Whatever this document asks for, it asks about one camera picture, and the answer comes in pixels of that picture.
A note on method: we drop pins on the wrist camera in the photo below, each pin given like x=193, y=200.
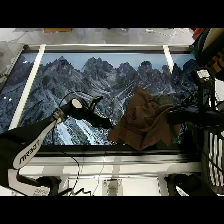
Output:
x=202, y=77
x=97, y=100

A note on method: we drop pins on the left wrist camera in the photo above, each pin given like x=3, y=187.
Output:
x=97, y=100

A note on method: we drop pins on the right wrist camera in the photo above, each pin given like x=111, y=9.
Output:
x=202, y=77

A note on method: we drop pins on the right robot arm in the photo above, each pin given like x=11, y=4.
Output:
x=206, y=118

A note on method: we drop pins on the brown garment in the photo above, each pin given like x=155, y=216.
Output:
x=143, y=121

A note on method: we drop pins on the black mesh basket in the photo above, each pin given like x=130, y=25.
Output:
x=215, y=156

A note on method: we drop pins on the silver frame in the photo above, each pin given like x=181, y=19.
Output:
x=133, y=160

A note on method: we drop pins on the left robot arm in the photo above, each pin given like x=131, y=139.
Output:
x=30, y=146

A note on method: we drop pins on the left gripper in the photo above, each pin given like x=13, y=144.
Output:
x=98, y=120

